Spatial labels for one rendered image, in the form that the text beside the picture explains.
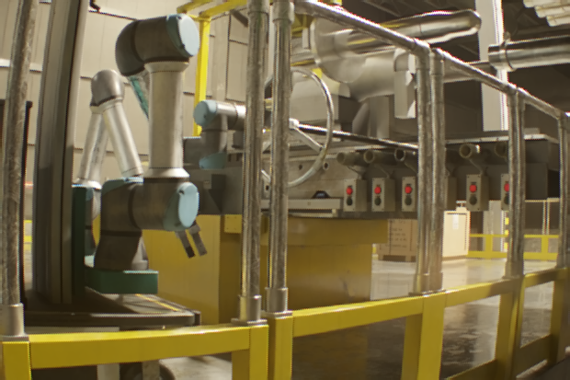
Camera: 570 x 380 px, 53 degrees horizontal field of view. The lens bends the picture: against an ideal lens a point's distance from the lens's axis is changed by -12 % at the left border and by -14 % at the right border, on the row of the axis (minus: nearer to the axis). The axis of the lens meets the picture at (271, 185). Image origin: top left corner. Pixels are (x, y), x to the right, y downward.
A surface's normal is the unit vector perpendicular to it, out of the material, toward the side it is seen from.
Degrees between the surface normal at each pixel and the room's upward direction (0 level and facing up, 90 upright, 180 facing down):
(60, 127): 90
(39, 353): 90
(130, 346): 90
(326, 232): 90
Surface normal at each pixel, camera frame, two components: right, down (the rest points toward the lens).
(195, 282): -0.73, -0.06
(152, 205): -0.37, 0.03
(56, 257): 0.53, -0.03
